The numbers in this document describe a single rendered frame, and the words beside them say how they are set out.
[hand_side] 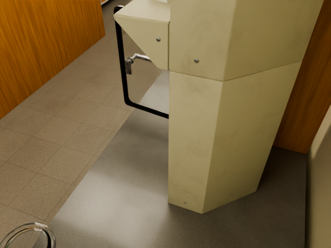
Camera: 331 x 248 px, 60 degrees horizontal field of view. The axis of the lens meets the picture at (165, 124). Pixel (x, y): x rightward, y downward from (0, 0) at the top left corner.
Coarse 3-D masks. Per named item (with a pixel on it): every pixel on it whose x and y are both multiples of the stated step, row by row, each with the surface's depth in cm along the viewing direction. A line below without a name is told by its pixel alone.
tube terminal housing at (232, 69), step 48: (192, 0) 47; (240, 0) 45; (288, 0) 49; (192, 48) 53; (240, 48) 51; (288, 48) 57; (192, 96) 60; (240, 96) 60; (288, 96) 67; (192, 144) 69; (240, 144) 71; (192, 192) 81; (240, 192) 88
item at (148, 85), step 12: (132, 48) 99; (132, 60) 102; (144, 60) 99; (132, 72) 105; (144, 72) 103; (156, 72) 100; (168, 72) 97; (132, 84) 109; (144, 84) 106; (156, 84) 103; (168, 84) 101; (132, 96) 113; (144, 96) 110; (156, 96) 107; (168, 96) 104; (156, 108) 111; (168, 108) 108
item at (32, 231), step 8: (24, 224) 59; (32, 224) 59; (40, 224) 59; (16, 232) 58; (24, 232) 59; (32, 232) 60; (40, 232) 60; (48, 232) 58; (8, 240) 57; (16, 240) 59; (24, 240) 60; (32, 240) 62; (40, 240) 62; (48, 240) 57
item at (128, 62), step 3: (126, 60) 101; (129, 60) 101; (126, 63) 101; (129, 63) 101; (126, 66) 103; (129, 66) 102; (126, 69) 104; (129, 69) 103; (126, 72) 105; (129, 72) 104
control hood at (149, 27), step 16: (144, 0) 60; (128, 16) 54; (144, 16) 53; (160, 16) 53; (128, 32) 56; (144, 32) 54; (160, 32) 53; (144, 48) 56; (160, 48) 55; (160, 64) 58
